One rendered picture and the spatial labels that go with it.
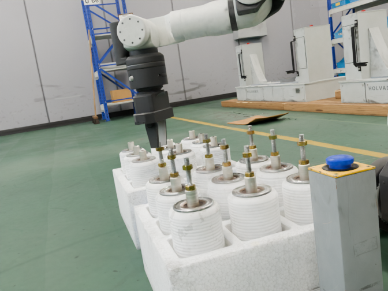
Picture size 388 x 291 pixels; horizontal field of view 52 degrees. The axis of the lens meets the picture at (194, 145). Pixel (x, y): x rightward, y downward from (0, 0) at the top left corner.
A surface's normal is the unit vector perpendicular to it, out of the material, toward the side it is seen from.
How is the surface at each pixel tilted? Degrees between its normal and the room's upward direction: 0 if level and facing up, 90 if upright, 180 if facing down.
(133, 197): 90
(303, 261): 90
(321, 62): 90
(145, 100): 90
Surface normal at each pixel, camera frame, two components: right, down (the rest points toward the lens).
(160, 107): 0.90, -0.06
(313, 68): 0.32, 0.11
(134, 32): -0.18, 0.19
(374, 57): -0.94, 0.18
